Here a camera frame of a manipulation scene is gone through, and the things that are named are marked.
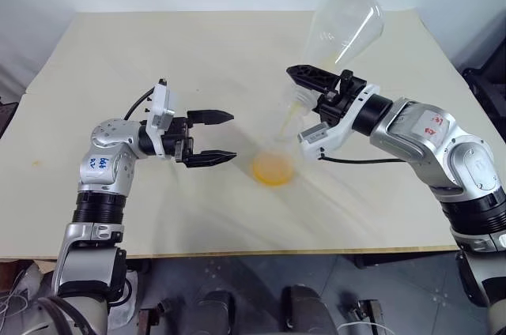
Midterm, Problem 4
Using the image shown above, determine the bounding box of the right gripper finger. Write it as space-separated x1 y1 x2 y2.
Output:
285 63 343 94

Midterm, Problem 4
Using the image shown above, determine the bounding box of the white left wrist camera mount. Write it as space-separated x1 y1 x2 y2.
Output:
143 78 178 159

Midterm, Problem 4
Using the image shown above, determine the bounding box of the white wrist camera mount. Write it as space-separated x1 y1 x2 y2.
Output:
143 78 178 159
296 82 381 162

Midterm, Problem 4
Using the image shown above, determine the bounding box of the black table frame bar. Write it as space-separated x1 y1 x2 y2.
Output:
354 252 460 273

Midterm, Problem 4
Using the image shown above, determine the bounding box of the black background equipment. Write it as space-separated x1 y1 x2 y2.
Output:
461 18 506 125

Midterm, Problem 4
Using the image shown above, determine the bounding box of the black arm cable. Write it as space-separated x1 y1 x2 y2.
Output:
123 88 156 121
319 154 406 165

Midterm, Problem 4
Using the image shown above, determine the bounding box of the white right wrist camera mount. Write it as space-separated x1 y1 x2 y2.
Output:
296 82 381 162

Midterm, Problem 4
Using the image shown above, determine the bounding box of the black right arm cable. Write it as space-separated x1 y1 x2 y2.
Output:
319 154 406 165

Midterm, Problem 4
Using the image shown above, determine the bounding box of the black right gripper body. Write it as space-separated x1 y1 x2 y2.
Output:
314 69 367 126

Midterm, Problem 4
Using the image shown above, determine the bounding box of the small clear conical flask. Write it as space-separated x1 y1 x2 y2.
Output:
251 119 297 187

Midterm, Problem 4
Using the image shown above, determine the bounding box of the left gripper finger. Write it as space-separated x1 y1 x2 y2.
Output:
186 108 235 127
183 149 238 171

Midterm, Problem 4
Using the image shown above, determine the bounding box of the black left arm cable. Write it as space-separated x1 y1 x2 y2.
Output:
123 88 156 121

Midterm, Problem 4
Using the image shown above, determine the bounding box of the thin white cable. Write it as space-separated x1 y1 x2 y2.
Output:
342 320 383 333

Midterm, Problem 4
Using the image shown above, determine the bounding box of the dark metal foot bracket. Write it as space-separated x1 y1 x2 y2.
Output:
139 298 177 335
342 298 387 335

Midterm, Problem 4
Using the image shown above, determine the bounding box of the large clear conical flask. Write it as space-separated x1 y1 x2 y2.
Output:
281 0 386 115

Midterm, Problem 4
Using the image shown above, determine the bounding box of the crumpled clear plastic bag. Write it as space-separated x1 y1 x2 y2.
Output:
107 271 140 330

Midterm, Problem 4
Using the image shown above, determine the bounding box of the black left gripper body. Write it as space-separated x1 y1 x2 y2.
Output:
162 115 195 163

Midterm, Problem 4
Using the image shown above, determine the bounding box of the dark red background object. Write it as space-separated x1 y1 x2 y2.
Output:
0 100 19 139

